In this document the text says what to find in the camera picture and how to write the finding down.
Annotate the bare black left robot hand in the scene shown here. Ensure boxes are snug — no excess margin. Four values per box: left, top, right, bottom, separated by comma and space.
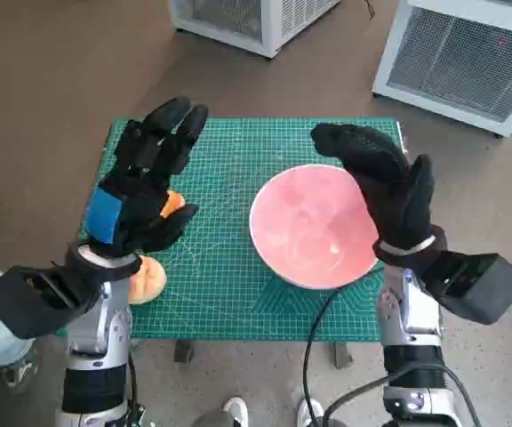
80, 96, 210, 260

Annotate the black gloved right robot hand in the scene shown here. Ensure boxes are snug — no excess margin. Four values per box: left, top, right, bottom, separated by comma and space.
310, 123, 437, 250

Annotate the oblong grilled toy bread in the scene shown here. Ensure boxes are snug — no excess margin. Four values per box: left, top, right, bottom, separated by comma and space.
160, 189, 186, 220

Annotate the round toy bread bun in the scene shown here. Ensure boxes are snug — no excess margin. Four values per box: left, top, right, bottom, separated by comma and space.
127, 255, 167, 305

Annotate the pink bowl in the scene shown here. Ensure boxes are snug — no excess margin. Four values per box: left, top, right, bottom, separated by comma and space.
249, 164, 384, 290

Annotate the green cutting mat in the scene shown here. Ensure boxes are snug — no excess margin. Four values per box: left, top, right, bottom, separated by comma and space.
79, 117, 444, 343

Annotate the white mesh cabinet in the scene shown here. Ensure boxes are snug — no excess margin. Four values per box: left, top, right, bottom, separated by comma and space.
371, 0, 512, 139
166, 0, 341, 59

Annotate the white shoe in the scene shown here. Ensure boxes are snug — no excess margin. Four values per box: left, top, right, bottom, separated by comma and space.
297, 397, 324, 427
222, 397, 249, 427

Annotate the grey robot body shell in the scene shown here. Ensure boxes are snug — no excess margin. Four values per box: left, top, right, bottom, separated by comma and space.
192, 411, 239, 427

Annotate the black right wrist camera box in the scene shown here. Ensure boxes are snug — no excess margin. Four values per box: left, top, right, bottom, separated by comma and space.
424, 251, 512, 325

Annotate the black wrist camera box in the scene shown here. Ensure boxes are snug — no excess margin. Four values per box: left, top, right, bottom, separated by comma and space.
0, 265, 89, 342
424, 251, 512, 325

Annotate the dark table leg bracket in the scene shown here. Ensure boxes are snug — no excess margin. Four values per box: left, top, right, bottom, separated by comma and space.
174, 338, 195, 364
332, 341, 354, 369

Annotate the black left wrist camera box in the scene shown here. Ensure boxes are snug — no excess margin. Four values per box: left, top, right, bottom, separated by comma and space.
0, 265, 89, 342

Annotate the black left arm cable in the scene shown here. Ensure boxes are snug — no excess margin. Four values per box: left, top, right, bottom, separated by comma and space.
126, 342, 147, 427

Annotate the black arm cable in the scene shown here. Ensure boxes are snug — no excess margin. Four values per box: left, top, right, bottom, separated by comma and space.
325, 363, 483, 427
302, 265, 386, 427
126, 342, 147, 427

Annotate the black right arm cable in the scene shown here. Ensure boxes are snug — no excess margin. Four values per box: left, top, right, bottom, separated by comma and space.
302, 265, 386, 427
325, 363, 483, 427

